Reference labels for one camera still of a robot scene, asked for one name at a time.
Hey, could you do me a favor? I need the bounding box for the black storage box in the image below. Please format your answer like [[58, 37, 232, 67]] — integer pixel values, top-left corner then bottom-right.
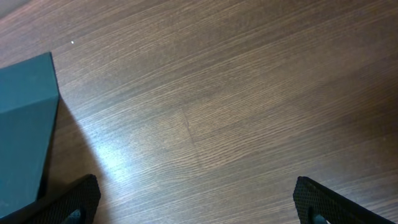
[[1, 52, 59, 217]]

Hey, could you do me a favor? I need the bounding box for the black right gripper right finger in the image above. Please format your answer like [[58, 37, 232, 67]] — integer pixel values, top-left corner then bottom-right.
[[293, 176, 394, 224]]

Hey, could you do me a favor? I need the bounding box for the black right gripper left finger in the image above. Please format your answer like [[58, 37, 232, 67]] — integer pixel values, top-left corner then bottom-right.
[[1, 174, 101, 224]]

